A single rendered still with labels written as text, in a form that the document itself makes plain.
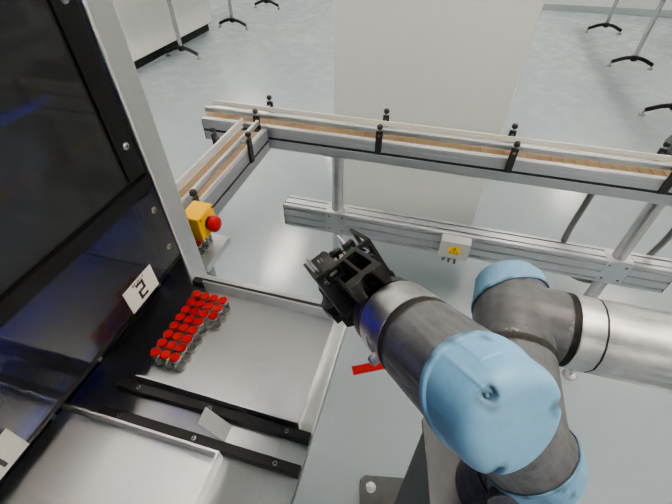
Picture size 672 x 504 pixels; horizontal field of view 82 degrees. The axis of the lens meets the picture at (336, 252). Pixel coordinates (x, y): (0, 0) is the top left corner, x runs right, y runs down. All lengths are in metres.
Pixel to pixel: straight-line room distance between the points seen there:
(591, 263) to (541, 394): 1.59
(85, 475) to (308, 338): 0.46
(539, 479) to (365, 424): 1.42
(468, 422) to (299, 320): 0.70
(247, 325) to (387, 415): 0.99
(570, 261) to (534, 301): 1.40
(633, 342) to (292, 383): 0.59
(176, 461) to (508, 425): 0.65
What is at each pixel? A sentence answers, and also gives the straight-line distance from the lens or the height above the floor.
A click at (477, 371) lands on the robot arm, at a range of 0.24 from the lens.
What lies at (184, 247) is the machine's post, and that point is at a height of 1.00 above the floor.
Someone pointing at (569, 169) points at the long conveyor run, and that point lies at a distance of 1.52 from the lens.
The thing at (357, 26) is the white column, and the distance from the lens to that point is 1.99.
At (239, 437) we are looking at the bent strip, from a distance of 0.80.
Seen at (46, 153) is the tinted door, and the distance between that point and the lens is 0.69.
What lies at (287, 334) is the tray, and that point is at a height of 0.88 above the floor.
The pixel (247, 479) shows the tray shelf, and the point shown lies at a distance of 0.78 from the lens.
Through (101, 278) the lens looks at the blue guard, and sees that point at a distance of 0.79.
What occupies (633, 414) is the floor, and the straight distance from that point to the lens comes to 2.15.
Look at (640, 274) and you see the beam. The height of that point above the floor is 0.51.
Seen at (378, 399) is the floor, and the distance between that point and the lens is 1.79.
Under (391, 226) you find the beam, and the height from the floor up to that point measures 0.52.
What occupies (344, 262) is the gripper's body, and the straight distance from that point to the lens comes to 0.39.
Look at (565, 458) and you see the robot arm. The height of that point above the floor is 1.31.
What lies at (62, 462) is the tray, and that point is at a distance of 0.90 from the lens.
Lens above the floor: 1.61
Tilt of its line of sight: 44 degrees down
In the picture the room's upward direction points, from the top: straight up
